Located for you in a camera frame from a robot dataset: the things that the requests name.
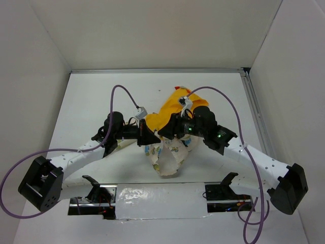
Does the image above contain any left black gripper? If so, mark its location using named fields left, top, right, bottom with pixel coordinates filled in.
left=114, top=118, right=160, bottom=147

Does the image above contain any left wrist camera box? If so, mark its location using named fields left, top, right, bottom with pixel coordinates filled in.
left=135, top=107, right=148, bottom=120

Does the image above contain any silver foil covered front panel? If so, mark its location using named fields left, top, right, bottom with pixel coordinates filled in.
left=115, top=183, right=208, bottom=220

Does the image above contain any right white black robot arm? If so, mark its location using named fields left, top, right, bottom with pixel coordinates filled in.
left=158, top=106, right=308, bottom=215

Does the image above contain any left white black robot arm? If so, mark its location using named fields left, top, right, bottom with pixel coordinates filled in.
left=18, top=111, right=160, bottom=212

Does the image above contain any aluminium frame rail right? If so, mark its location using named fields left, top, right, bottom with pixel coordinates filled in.
left=239, top=68, right=270, bottom=155

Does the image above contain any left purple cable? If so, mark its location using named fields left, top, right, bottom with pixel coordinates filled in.
left=0, top=84, right=140, bottom=219

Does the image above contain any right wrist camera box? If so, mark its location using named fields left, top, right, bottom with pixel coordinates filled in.
left=178, top=96, right=192, bottom=117

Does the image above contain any cream cartoon print yellow-lined jacket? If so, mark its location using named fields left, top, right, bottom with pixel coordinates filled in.
left=142, top=86, right=199, bottom=177

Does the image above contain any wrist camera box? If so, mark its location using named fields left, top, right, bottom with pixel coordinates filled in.
left=178, top=96, right=192, bottom=117
left=135, top=107, right=148, bottom=120

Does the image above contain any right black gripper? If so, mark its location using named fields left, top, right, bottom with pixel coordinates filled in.
left=157, top=110, right=207, bottom=139

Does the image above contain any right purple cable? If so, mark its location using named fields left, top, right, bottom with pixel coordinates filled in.
left=186, top=86, right=272, bottom=244

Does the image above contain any purple cable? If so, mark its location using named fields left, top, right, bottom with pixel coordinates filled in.
left=0, top=84, right=140, bottom=219
left=186, top=86, right=272, bottom=244

